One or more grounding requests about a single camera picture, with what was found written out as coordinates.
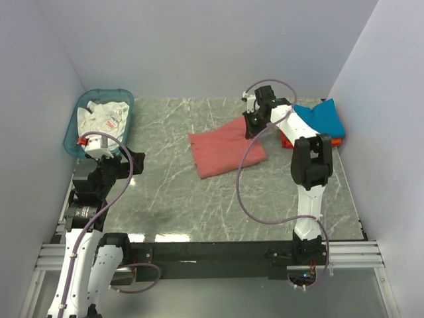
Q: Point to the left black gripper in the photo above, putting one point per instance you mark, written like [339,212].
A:
[122,166]

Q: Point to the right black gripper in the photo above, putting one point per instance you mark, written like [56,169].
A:
[251,130]

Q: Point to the dusty red t-shirt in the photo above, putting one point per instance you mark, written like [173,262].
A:
[221,150]

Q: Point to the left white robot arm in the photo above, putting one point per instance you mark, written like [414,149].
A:
[91,256]

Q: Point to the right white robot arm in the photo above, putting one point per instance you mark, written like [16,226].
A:
[311,164]

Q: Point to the teal plastic bin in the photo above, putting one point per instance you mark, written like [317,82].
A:
[98,96]

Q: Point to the crumpled white t-shirt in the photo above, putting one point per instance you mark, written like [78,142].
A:
[110,118]

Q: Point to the folded blue t-shirt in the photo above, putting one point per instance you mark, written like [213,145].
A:
[323,118]

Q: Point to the folded orange t-shirt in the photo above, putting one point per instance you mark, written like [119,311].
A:
[287,144]

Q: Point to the black base beam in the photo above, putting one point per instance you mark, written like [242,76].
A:
[210,260]

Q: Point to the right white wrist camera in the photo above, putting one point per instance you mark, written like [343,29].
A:
[250,101]

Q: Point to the aluminium frame rail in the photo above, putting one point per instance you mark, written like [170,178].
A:
[355,254]

